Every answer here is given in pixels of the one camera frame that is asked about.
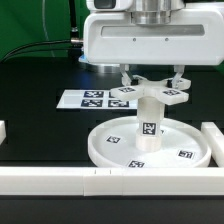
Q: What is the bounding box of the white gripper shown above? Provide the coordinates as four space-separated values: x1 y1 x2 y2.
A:
84 6 224 88

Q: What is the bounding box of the white cross-shaped table base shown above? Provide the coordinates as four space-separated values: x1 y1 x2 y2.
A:
110 78 191 105

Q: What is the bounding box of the white round table top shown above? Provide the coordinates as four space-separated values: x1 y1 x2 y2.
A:
88 116 211 168

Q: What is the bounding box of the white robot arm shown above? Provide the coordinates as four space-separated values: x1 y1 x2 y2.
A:
83 0 224 85

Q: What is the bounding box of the white marker plate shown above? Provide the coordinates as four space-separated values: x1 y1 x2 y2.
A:
57 90 137 110

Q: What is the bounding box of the white right fence bar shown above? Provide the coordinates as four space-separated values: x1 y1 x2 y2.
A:
201 122 224 168

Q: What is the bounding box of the white fence bar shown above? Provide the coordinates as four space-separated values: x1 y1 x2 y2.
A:
0 167 224 196
201 122 224 168

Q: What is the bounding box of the white front fence bar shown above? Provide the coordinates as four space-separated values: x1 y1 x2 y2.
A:
0 167 224 196

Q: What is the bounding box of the white left fence block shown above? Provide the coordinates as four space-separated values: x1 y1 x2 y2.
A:
0 120 6 145

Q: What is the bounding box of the black cable connector post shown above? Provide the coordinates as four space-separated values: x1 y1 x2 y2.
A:
68 0 79 46

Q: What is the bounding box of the black cable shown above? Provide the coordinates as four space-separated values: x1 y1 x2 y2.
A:
0 39 84 63

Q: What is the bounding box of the thin white cable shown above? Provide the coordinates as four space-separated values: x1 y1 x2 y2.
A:
41 0 56 58

